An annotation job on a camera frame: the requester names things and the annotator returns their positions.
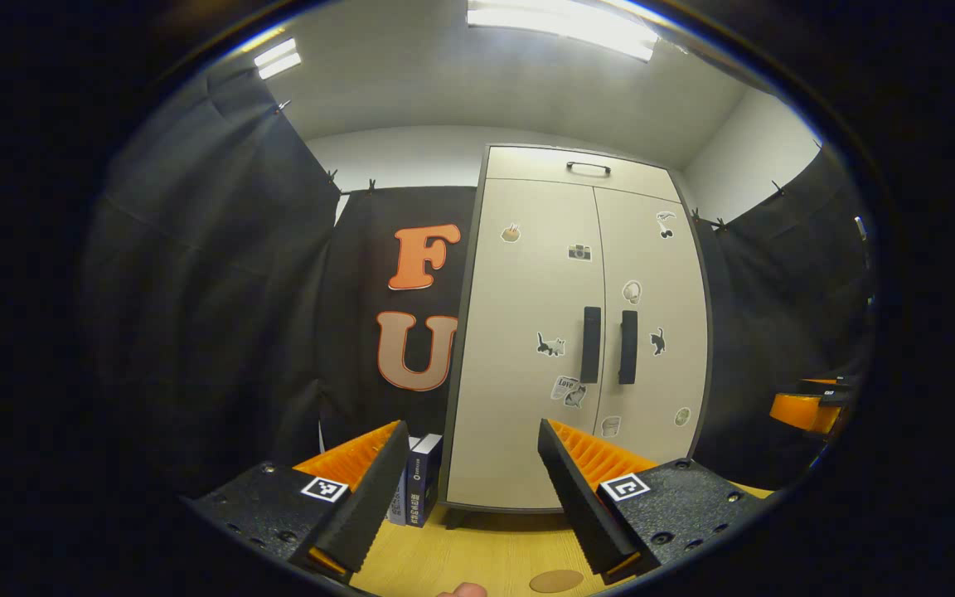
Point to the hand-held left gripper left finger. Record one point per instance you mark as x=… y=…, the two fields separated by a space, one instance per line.
x=370 y=506

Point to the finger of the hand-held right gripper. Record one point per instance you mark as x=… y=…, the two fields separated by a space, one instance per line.
x=838 y=383
x=801 y=412

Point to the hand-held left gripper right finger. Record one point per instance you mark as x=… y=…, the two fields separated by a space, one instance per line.
x=577 y=514

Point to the white cabinet door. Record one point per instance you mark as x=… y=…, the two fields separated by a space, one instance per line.
x=660 y=249
x=519 y=414

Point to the dark blue book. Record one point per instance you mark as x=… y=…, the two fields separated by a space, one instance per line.
x=426 y=481
x=401 y=497

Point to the round brown coaster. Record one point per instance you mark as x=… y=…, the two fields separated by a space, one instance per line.
x=556 y=580

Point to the black backdrop cloth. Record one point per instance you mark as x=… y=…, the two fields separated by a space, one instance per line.
x=776 y=315
x=212 y=290

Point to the white cabinet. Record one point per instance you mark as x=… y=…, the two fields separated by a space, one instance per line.
x=527 y=290

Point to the white cabinet drawer front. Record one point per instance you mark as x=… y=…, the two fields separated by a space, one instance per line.
x=527 y=164

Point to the large ceiling light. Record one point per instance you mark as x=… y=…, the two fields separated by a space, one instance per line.
x=560 y=21

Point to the small ceiling light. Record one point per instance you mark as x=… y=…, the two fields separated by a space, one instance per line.
x=277 y=58

